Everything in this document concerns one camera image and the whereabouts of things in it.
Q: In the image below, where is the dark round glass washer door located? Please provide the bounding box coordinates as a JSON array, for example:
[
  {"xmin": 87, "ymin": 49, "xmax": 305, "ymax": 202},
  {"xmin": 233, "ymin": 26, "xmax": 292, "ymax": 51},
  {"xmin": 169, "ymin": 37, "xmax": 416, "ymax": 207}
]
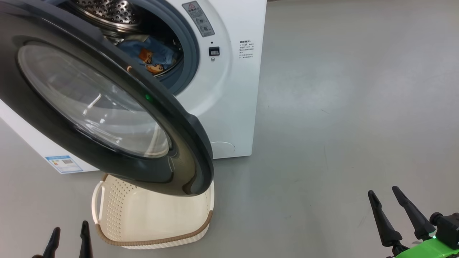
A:
[{"xmin": 0, "ymin": 0, "xmax": 214, "ymax": 196}]

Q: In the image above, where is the round white filter cover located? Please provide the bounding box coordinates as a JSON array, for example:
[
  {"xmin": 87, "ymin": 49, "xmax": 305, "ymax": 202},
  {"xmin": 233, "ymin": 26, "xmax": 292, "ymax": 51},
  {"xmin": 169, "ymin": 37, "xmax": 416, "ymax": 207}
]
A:
[{"xmin": 211, "ymin": 142, "xmax": 236, "ymax": 158}]

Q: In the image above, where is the blue and cream cartoon garment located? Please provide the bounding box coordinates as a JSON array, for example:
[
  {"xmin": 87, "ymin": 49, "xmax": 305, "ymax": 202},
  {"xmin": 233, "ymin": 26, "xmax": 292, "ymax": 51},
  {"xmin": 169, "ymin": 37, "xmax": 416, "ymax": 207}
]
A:
[{"xmin": 117, "ymin": 35, "xmax": 180, "ymax": 75}]

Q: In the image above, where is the cream perforated laundry basket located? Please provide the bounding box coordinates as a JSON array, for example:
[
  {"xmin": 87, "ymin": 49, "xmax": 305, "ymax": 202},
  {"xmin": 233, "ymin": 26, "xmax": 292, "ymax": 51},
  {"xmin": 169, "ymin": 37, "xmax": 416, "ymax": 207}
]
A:
[{"xmin": 91, "ymin": 174, "xmax": 215, "ymax": 249}]

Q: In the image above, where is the white front-load washing machine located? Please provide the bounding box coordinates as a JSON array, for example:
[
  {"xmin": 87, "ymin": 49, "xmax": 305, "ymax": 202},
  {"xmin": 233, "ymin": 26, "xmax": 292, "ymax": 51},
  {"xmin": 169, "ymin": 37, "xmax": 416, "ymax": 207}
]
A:
[{"xmin": 0, "ymin": 0, "xmax": 267, "ymax": 174}]

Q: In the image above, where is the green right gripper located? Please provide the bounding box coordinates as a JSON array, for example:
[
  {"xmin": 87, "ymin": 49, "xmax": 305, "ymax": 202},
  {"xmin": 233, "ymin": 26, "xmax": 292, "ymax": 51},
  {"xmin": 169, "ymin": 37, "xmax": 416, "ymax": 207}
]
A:
[{"xmin": 368, "ymin": 186, "xmax": 459, "ymax": 258}]

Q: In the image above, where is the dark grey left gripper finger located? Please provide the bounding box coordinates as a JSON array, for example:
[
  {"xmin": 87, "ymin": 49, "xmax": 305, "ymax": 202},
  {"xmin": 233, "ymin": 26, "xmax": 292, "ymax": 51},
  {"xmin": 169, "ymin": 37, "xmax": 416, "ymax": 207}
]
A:
[
  {"xmin": 79, "ymin": 220, "xmax": 94, "ymax": 258},
  {"xmin": 42, "ymin": 227, "xmax": 61, "ymax": 258}
]

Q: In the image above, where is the stainless steel washing machine drum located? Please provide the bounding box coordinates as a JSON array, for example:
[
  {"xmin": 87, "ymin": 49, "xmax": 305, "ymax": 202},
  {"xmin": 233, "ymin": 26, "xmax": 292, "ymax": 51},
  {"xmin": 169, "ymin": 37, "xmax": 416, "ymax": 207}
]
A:
[{"xmin": 68, "ymin": 0, "xmax": 183, "ymax": 77}]

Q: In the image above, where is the grey warning sticker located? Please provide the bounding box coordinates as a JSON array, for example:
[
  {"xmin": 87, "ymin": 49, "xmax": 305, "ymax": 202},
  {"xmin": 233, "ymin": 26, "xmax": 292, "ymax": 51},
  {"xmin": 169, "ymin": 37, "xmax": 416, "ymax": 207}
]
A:
[{"xmin": 182, "ymin": 1, "xmax": 215, "ymax": 37}]

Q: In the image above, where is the blue energy label sticker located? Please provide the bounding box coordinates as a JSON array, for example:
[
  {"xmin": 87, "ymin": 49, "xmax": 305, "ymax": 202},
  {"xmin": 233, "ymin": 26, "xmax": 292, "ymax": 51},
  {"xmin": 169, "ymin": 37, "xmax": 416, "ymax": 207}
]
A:
[{"xmin": 45, "ymin": 155, "xmax": 84, "ymax": 174}]

